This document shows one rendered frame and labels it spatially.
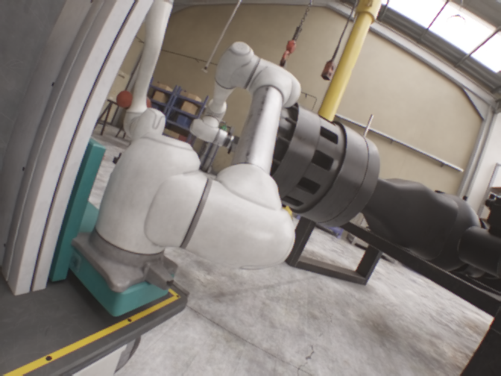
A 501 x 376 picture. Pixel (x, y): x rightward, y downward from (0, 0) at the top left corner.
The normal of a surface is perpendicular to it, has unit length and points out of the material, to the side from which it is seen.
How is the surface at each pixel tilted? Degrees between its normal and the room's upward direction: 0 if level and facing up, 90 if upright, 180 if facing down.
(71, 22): 90
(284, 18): 90
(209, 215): 73
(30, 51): 90
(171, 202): 84
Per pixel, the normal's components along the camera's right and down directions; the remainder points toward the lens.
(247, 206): 0.40, -0.67
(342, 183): 0.10, 0.28
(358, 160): 0.29, -0.16
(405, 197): -0.14, 0.00
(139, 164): -0.07, -0.25
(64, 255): 0.83, 0.40
